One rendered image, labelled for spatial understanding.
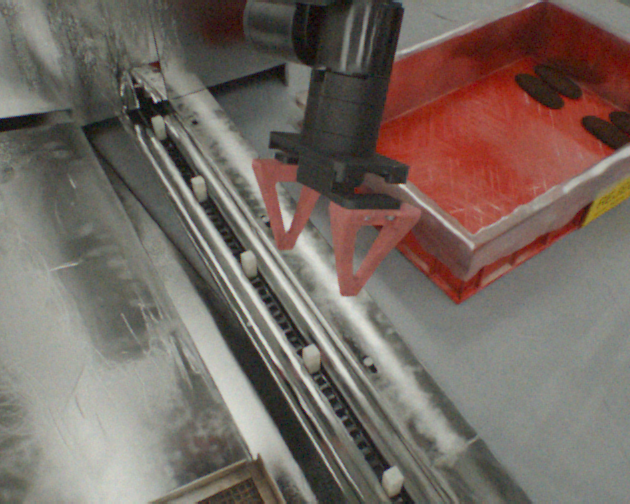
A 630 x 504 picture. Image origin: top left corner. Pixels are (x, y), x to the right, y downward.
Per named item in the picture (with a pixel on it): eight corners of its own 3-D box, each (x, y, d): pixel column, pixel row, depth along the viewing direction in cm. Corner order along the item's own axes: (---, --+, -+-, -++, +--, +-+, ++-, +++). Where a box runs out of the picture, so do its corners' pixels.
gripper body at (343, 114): (331, 157, 54) (348, 68, 51) (408, 192, 46) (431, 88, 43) (264, 153, 50) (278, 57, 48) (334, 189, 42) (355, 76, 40)
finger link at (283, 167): (305, 239, 58) (323, 138, 55) (349, 269, 52) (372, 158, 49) (238, 241, 54) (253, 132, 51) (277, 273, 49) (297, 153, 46)
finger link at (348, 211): (348, 268, 52) (371, 157, 49) (402, 305, 47) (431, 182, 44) (276, 272, 49) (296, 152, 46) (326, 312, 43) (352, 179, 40)
